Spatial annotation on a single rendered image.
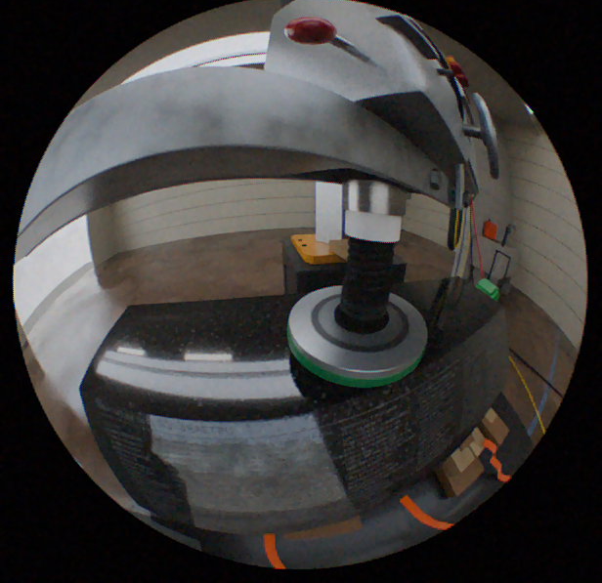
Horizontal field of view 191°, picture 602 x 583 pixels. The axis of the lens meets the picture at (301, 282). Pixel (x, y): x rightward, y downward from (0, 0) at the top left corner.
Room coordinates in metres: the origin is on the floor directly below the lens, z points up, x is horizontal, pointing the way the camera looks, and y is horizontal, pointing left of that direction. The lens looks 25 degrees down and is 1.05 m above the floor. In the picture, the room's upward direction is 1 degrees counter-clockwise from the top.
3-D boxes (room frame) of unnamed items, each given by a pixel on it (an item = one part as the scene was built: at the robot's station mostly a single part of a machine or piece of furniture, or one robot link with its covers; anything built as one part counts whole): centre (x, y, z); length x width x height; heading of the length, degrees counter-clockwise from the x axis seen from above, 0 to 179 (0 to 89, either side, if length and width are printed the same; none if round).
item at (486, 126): (0.20, -0.26, 1.20); 0.15 x 0.10 x 0.15; 126
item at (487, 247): (1.79, -3.18, 0.43); 1.30 x 0.62 x 0.86; 99
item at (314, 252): (1.12, -0.22, 0.76); 0.49 x 0.49 x 0.05; 11
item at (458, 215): (0.61, -0.63, 1.06); 0.23 x 0.03 x 0.32; 126
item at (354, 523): (-0.22, -0.07, 0.07); 0.30 x 0.12 x 0.12; 97
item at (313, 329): (0.23, -0.09, 0.88); 0.21 x 0.21 x 0.01
